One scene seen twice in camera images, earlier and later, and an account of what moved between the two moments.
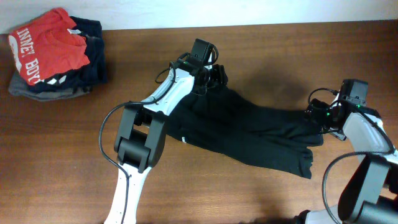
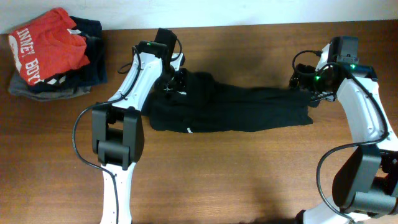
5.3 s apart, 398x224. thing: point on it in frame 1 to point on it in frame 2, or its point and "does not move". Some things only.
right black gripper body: [321, 115] to [313, 82]
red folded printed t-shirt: [45, 47] does not move
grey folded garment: [18, 86] does not move
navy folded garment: [92, 74] does not move
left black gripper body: [214, 75] to [173, 79]
